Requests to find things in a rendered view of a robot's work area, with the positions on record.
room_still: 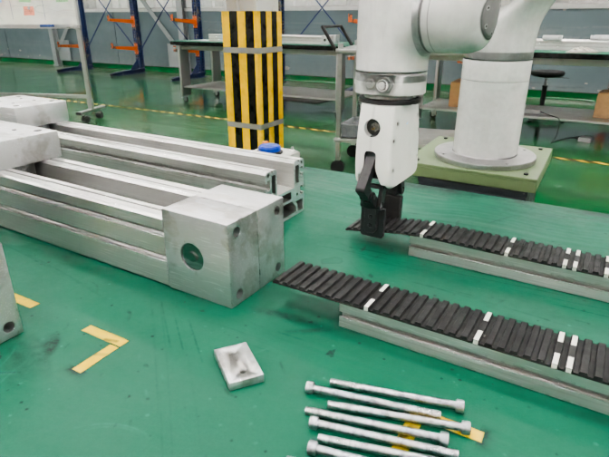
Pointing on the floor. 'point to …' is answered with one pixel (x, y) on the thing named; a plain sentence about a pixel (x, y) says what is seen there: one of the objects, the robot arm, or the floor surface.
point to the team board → (31, 17)
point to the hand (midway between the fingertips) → (381, 216)
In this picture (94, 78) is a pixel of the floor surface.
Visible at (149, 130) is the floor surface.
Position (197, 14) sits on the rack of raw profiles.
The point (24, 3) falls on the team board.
